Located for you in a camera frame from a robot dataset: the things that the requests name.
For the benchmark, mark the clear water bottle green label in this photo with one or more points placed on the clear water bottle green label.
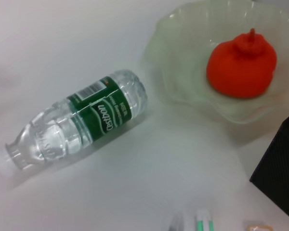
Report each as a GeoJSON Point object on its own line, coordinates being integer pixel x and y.
{"type": "Point", "coordinates": [96, 113]}

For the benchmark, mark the red-orange toy orange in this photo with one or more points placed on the red-orange toy orange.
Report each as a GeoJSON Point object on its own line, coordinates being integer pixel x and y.
{"type": "Point", "coordinates": [240, 69]}

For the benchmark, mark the pale green glass fruit bowl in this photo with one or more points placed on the pale green glass fruit bowl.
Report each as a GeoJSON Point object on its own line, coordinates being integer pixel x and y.
{"type": "Point", "coordinates": [178, 48]}

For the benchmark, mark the grey marker pen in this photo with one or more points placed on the grey marker pen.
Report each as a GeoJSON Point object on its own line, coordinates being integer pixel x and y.
{"type": "Point", "coordinates": [180, 223]}

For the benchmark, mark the black mesh pen holder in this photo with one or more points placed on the black mesh pen holder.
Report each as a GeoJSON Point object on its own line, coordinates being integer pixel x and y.
{"type": "Point", "coordinates": [281, 168]}

